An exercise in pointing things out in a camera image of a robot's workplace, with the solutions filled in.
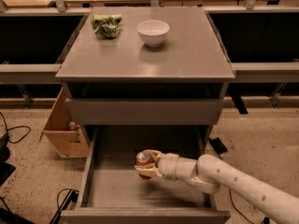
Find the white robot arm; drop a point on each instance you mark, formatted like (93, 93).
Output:
(208, 172)

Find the white bowl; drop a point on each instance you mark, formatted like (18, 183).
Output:
(153, 33)

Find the grey drawer cabinet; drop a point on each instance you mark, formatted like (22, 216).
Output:
(189, 64)

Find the cardboard box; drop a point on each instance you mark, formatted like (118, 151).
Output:
(56, 129)

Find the open grey middle drawer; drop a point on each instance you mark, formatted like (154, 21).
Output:
(113, 193)

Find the black power adapter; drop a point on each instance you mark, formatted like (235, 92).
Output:
(218, 145)

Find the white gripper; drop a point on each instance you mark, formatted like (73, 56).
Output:
(168, 166)

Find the small can in box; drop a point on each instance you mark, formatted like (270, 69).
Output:
(72, 126)

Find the red coke can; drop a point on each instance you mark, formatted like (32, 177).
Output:
(142, 158)

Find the green chip bag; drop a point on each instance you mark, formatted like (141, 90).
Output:
(106, 25)

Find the closed grey top drawer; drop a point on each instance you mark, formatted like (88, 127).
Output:
(145, 111)

